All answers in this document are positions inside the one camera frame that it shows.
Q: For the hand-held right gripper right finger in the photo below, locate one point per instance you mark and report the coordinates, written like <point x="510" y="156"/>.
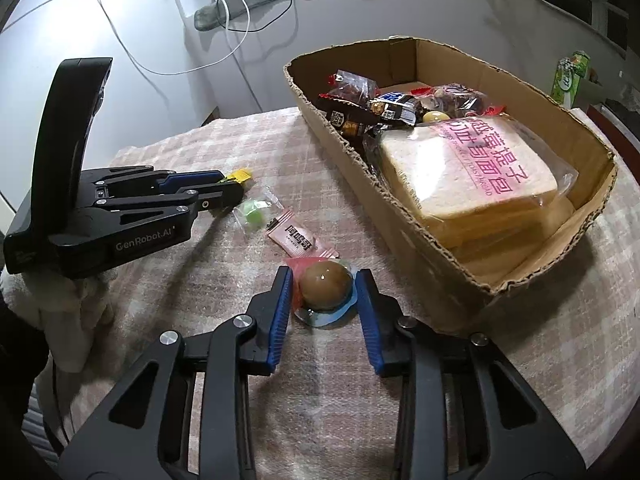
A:
<point x="367" y="320"/>

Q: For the yellow round candy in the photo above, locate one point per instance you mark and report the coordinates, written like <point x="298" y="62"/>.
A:
<point x="433" y="117"/>

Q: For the checkered tablecloth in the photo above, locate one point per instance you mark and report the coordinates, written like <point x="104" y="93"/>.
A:
<point x="325" y="410"/>

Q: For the red trimmed dried fruit packet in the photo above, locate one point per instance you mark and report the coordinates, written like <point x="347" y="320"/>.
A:
<point x="460" y="100"/>

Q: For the dark brown snack packet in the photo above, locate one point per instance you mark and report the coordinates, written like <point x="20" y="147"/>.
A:
<point x="345" y="117"/>

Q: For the pink snack sachet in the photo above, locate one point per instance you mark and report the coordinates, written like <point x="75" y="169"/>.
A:
<point x="295" y="235"/>

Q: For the white framed window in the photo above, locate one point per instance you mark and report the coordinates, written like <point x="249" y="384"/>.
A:
<point x="600" y="15"/>

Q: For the green candy clear wrapper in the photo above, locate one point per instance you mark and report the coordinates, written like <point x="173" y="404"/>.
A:
<point x="255" y="212"/>

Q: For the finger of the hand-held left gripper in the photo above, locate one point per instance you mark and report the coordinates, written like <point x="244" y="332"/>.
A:
<point x="195" y="177"/>
<point x="220" y="197"/>

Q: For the clear packet red snacks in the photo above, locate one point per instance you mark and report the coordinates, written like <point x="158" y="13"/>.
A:
<point x="355" y="87"/>

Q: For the green drink carton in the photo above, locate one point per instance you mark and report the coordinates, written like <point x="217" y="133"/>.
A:
<point x="570" y="80"/>

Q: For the packaged braised egg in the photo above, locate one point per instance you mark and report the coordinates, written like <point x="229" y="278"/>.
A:
<point x="322" y="282"/>

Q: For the sliced bread packet pink label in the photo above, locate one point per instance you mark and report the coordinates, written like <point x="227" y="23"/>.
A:
<point x="465" y="170"/>

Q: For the cardboard box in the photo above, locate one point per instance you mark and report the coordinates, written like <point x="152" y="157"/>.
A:
<point x="380" y="200"/>

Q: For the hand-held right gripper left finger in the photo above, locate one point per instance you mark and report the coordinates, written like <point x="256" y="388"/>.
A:
<point x="281" y="320"/>

